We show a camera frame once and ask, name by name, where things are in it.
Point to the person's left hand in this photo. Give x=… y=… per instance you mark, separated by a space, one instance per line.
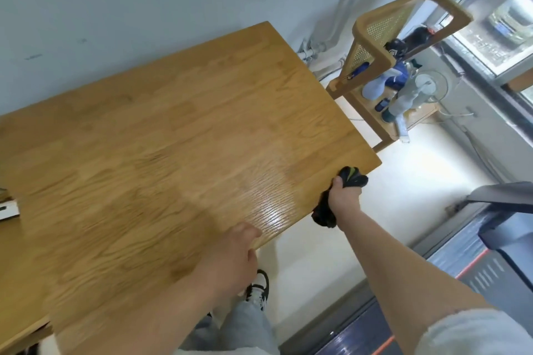
x=231 y=259

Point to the blue patterned bag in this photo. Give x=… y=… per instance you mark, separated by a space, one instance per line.
x=399 y=74

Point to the small dark blue bottle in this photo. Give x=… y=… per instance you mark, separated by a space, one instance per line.
x=382 y=104

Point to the wooden rattan chair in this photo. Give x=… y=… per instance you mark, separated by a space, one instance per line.
x=16 y=284
x=449 y=5

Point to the wooden table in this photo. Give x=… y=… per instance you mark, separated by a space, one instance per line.
x=166 y=138

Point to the person's right forearm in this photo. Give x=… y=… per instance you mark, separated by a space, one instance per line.
x=404 y=267

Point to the dark grey cleaning cloth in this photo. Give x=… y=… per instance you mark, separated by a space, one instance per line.
x=333 y=201

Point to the person's white shirt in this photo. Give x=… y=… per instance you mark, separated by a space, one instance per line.
x=479 y=332

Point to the window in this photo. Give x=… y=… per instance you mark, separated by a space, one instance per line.
x=495 y=26

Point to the teal capped bottle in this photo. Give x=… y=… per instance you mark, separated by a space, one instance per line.
x=393 y=111

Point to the white handheld device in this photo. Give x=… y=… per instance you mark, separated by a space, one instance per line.
x=8 y=211

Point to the person's grey trousers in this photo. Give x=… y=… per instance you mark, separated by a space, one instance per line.
x=241 y=329

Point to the light blue spray bottle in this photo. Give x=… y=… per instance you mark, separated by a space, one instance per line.
x=374 y=88

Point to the black treadmill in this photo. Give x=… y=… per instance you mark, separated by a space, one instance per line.
x=458 y=296

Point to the person's right hand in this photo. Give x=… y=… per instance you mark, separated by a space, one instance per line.
x=343 y=205

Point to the person's left forearm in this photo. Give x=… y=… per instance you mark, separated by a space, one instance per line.
x=145 y=321

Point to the white tube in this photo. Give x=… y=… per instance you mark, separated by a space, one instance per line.
x=402 y=130

